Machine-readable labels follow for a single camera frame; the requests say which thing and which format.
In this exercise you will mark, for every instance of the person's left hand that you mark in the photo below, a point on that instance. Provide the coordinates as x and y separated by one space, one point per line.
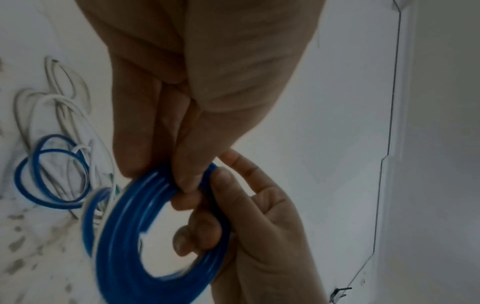
225 59

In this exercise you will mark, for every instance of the person's right hand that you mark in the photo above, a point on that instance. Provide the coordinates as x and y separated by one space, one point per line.
270 252

